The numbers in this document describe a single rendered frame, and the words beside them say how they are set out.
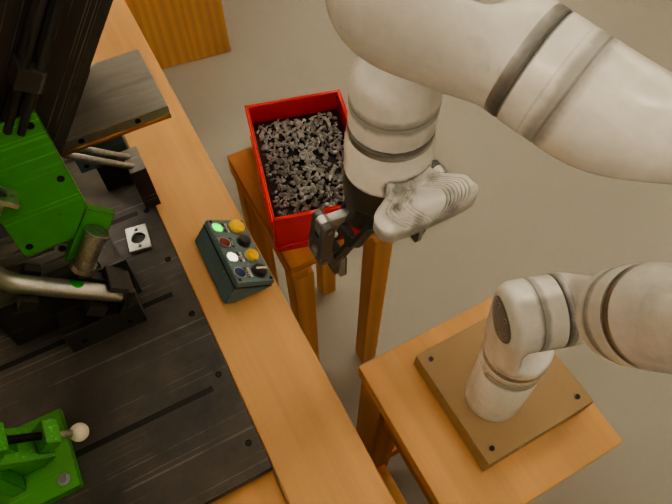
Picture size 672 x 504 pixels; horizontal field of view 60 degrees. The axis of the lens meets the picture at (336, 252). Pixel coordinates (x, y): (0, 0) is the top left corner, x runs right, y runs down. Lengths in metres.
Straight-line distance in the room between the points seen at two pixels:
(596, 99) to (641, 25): 3.01
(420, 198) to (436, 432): 0.62
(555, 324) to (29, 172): 0.72
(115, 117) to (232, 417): 0.52
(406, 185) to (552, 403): 0.63
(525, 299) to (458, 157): 1.78
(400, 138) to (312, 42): 2.49
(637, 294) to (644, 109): 0.20
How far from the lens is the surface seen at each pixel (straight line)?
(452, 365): 1.02
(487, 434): 0.99
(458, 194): 0.47
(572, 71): 0.34
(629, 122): 0.34
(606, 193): 2.53
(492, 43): 0.34
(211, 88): 2.74
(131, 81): 1.10
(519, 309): 0.71
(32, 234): 0.98
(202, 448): 0.98
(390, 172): 0.46
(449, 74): 0.36
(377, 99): 0.42
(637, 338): 0.50
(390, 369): 1.05
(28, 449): 0.96
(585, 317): 0.57
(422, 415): 1.03
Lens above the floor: 1.83
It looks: 59 degrees down
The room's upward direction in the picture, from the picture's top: straight up
